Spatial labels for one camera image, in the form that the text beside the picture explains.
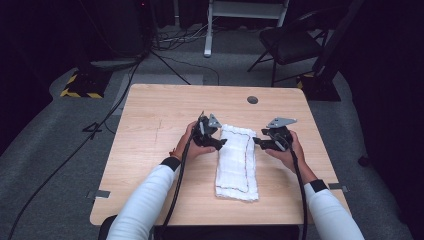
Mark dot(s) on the black folding chair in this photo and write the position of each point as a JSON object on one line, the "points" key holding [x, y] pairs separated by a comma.
{"points": [[290, 45]]}

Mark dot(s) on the grey tape piece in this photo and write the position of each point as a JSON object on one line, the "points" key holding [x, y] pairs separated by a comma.
{"points": [[338, 187], [100, 194]]}

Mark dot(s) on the black stand base hazard tape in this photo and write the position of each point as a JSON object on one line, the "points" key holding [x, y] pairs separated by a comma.
{"points": [[321, 90], [85, 85]]}

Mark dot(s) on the white desk frame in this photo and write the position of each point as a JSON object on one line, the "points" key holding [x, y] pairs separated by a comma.
{"points": [[245, 9]]}

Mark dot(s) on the person's right hand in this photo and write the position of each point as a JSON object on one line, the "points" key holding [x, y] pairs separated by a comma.
{"points": [[293, 158]]}

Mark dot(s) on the white towel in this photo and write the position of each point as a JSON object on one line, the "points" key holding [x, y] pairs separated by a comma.
{"points": [[236, 166]]}

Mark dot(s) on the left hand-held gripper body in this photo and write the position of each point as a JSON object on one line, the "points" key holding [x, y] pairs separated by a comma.
{"points": [[206, 133]]}

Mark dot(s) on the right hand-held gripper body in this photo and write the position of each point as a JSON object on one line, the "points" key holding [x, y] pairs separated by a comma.
{"points": [[281, 136]]}

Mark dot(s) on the person's left hand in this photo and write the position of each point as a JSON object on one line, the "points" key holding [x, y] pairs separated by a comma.
{"points": [[186, 146]]}

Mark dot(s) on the small black floor object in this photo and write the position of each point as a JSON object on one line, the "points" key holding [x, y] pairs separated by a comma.
{"points": [[364, 161]]}

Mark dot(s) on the black slanted stand pole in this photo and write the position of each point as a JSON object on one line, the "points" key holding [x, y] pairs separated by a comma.
{"points": [[336, 36]]}

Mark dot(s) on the round grey table grommet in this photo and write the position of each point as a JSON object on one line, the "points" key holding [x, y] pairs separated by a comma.
{"points": [[252, 99]]}

